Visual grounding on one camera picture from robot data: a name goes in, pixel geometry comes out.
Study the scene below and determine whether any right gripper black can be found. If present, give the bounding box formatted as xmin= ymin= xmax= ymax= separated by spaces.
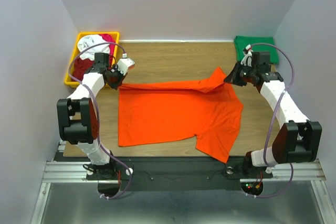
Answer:
xmin=223 ymin=60 xmax=257 ymax=87

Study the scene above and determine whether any orange t shirt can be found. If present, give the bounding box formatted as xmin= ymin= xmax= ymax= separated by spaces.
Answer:
xmin=118 ymin=68 xmax=244 ymax=163

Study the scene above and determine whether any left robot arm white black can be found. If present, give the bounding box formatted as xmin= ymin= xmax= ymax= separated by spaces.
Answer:
xmin=57 ymin=53 xmax=135 ymax=179

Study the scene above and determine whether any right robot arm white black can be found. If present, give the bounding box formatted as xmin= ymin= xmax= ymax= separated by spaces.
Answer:
xmin=224 ymin=47 xmax=322 ymax=177

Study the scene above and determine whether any dark red t shirt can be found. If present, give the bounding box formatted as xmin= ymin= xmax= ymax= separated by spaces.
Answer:
xmin=71 ymin=58 xmax=93 ymax=81

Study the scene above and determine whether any pink t shirt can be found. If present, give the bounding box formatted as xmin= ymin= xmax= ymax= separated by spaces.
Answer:
xmin=100 ymin=34 xmax=115 ymax=56

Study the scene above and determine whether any yellow plastic bin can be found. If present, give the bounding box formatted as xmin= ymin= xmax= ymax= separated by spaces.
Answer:
xmin=64 ymin=31 xmax=120 ymax=88

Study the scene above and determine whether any green folded t shirt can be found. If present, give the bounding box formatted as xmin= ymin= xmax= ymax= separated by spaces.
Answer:
xmin=234 ymin=36 xmax=279 ymax=64

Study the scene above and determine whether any white t shirt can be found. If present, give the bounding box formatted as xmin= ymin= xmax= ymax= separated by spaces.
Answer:
xmin=77 ymin=34 xmax=110 ymax=61

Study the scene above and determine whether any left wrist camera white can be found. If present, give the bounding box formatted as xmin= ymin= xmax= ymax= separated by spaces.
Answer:
xmin=117 ymin=58 xmax=135 ymax=76

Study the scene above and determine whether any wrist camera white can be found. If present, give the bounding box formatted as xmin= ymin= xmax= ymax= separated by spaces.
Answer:
xmin=117 ymin=58 xmax=135 ymax=76
xmin=240 ymin=45 xmax=253 ymax=67

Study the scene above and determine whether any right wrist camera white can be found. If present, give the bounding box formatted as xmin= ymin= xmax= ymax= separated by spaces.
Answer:
xmin=240 ymin=45 xmax=253 ymax=67

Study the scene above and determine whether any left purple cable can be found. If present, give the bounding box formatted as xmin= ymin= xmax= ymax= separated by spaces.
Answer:
xmin=68 ymin=42 xmax=133 ymax=200

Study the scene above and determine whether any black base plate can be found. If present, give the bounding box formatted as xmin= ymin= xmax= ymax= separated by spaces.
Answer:
xmin=86 ymin=156 xmax=272 ymax=191

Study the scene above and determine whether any aluminium frame rail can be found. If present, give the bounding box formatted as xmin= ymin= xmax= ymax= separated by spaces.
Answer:
xmin=32 ymin=143 xmax=335 ymax=223

